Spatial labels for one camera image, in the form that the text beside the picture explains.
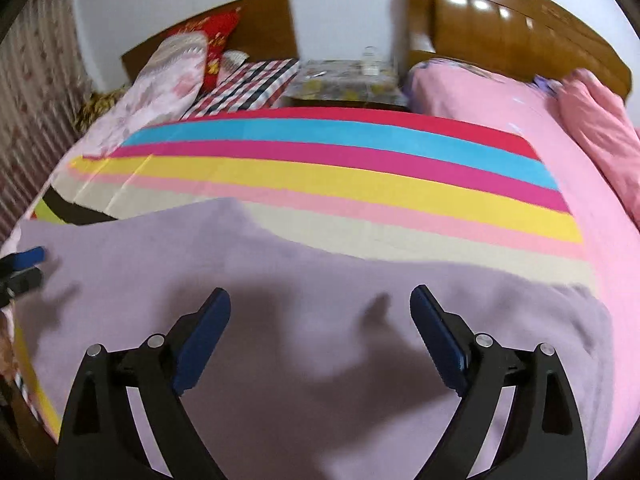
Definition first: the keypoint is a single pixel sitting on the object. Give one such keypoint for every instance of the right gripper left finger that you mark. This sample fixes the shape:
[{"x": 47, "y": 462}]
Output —
[{"x": 99, "y": 438}]

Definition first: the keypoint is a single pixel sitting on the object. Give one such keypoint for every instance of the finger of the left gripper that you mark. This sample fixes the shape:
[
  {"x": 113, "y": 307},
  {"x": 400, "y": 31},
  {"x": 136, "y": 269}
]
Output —
[
  {"x": 19, "y": 261},
  {"x": 19, "y": 283}
]

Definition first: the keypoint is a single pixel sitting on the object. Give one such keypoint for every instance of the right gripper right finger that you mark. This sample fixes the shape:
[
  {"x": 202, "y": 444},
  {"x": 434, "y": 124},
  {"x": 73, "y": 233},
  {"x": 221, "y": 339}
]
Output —
[{"x": 543, "y": 436}]

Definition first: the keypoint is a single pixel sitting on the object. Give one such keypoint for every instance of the purple sweatpants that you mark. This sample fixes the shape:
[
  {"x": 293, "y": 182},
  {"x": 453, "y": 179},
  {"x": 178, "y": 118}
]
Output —
[{"x": 320, "y": 373}]

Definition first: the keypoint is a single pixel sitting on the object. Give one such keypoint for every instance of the yellow brown patterned blanket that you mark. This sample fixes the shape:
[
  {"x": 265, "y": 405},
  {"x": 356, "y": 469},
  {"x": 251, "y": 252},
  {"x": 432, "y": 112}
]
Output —
[{"x": 98, "y": 104}]

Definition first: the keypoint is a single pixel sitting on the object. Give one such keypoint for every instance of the floral pleated curtain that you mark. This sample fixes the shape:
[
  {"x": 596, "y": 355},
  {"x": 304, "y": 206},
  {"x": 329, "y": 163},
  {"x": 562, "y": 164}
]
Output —
[{"x": 43, "y": 85}]

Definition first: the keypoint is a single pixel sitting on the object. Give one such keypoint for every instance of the floral pink quilt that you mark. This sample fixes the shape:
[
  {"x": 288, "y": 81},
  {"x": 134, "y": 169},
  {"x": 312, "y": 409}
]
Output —
[{"x": 162, "y": 92}]

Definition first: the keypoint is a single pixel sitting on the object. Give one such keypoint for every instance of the plaid bed sheet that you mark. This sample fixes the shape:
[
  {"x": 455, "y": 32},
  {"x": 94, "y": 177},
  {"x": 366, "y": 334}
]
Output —
[{"x": 253, "y": 86}]

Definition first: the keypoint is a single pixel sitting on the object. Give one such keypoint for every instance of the red embroidered pillow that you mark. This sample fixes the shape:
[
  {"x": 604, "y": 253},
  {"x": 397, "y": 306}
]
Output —
[{"x": 217, "y": 27}]

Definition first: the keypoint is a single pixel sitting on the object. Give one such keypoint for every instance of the rainbow striped blanket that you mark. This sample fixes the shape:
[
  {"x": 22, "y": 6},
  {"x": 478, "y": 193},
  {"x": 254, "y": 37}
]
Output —
[{"x": 377, "y": 186}]

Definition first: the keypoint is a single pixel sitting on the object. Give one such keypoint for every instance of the pink bed sheet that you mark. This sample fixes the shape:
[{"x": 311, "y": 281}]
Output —
[{"x": 466, "y": 93}]

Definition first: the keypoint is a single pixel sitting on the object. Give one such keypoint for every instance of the pink crumpled quilt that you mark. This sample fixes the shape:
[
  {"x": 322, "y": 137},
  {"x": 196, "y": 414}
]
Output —
[{"x": 596, "y": 119}]

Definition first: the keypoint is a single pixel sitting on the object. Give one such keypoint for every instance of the small dark headboard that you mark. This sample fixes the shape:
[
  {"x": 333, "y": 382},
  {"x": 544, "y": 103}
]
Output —
[{"x": 265, "y": 32}]

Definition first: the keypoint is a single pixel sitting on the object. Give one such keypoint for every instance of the nightstand with floral cover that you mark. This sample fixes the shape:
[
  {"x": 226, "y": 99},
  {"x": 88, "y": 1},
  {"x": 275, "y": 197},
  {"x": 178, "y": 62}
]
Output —
[{"x": 343, "y": 81}]

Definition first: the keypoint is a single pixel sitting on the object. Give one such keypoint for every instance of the white power strip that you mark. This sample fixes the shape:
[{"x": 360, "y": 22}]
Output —
[{"x": 370, "y": 68}]

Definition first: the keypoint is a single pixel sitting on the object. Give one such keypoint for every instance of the large wooden headboard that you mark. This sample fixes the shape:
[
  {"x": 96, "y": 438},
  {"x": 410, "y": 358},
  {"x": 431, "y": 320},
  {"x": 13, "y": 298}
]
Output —
[{"x": 519, "y": 39}]

